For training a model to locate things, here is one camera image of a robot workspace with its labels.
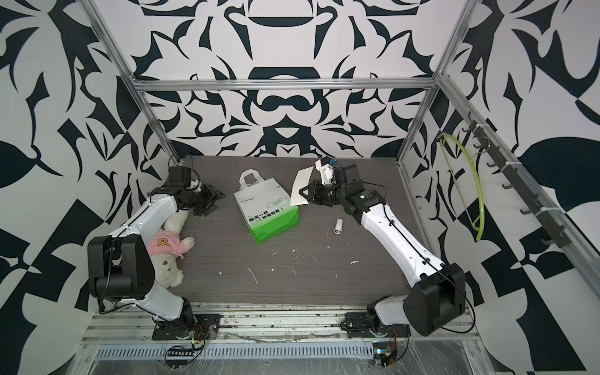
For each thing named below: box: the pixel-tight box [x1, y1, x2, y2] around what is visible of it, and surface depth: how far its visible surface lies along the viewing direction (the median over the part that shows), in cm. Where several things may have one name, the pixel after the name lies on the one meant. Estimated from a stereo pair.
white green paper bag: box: [233, 168, 301, 246], surface depth 94 cm
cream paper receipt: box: [290, 166, 315, 206], surface depth 81 cm
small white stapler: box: [333, 217, 343, 236], surface depth 96 cm
